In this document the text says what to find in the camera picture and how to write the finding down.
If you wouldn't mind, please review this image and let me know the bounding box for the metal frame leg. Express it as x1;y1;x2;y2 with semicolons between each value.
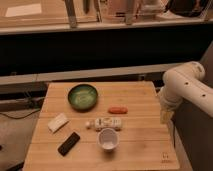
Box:
65;0;77;28

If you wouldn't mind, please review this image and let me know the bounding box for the green ceramic bowl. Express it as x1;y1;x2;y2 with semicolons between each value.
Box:
67;84;98;111

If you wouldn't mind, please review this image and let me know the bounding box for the black cable on floor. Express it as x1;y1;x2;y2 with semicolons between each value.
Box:
0;96;43;120

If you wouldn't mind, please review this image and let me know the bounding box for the white ceramic cup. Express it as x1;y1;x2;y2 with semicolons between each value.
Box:
97;128;119;152

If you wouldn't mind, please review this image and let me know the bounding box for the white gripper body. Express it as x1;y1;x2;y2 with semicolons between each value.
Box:
158;87;182;124

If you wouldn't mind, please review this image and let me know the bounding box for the white sponge block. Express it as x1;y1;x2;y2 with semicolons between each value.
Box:
48;113;69;133

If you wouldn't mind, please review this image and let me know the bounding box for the white plastic bottle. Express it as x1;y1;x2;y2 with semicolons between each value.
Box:
85;117;122;131

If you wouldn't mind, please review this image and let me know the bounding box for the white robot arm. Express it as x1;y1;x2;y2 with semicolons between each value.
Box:
158;61;213;124

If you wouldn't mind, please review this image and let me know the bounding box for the black remote control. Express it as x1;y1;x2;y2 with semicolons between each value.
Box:
58;132;80;156

